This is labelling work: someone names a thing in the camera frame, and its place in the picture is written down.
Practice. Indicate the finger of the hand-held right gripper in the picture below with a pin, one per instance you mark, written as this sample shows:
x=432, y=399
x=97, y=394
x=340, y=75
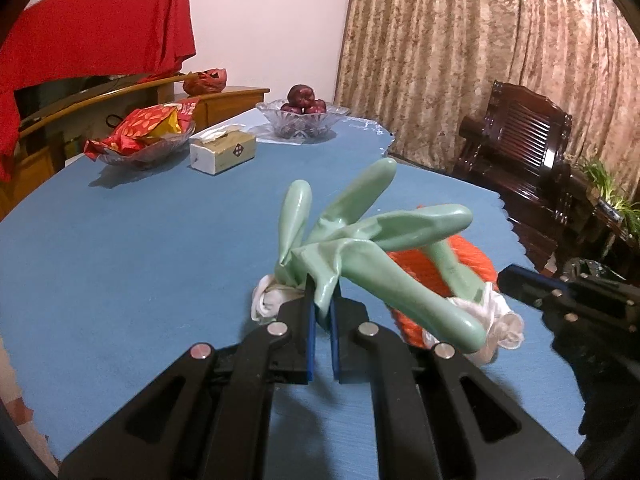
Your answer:
x=530, y=282

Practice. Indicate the black television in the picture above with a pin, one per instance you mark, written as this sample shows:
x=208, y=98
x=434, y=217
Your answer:
x=60, y=95

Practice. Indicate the dark wooden side table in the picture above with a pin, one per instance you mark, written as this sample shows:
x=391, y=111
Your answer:
x=595, y=240

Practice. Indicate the glass snack bowl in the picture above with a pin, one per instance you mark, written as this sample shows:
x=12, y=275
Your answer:
x=155, y=152

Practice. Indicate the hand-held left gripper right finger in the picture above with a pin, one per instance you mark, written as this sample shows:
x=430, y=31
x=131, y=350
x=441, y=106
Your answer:
x=336, y=355

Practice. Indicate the beige patterned curtain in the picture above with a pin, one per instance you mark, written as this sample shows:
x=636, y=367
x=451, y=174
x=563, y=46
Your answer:
x=475, y=35

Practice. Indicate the orange mesh net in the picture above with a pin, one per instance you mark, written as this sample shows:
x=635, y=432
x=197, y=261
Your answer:
x=470, y=260

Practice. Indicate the glass fruit bowl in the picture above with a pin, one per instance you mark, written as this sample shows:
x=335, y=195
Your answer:
x=300, y=122

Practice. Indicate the dark wooden armchair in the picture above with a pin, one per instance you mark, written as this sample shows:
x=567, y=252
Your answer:
x=520, y=135

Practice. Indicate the white plastic bag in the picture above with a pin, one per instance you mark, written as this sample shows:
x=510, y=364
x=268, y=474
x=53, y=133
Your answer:
x=267, y=300
x=505, y=325

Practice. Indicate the yellow snack packet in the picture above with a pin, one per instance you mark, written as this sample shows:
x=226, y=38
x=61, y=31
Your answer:
x=167, y=124

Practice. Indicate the green rubber glove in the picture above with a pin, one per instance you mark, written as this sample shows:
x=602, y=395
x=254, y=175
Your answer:
x=360, y=260

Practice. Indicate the red snack packet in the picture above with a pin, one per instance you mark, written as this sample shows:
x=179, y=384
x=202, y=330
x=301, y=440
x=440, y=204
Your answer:
x=135, y=127

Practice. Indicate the wooden cabinet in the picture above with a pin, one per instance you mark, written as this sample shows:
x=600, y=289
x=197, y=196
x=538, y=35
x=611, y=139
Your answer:
x=230, y=100

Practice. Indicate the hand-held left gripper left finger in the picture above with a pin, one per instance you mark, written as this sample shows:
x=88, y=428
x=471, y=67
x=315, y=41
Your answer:
x=311, y=350

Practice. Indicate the dark red apple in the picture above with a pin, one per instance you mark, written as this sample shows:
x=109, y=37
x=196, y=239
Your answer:
x=300, y=95
x=291, y=108
x=316, y=107

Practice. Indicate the tissue box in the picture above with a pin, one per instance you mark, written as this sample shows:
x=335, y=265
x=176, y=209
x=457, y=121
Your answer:
x=225, y=152

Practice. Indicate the red patterned bag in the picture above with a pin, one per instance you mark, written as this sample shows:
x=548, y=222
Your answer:
x=205, y=82

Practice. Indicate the red cloth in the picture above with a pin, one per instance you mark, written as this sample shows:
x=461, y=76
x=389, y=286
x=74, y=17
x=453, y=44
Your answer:
x=100, y=25

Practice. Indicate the green potted plant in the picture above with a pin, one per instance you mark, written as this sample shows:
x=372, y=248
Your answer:
x=627, y=205

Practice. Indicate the blue white plant pot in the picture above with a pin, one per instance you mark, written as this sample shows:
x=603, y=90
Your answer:
x=610, y=209

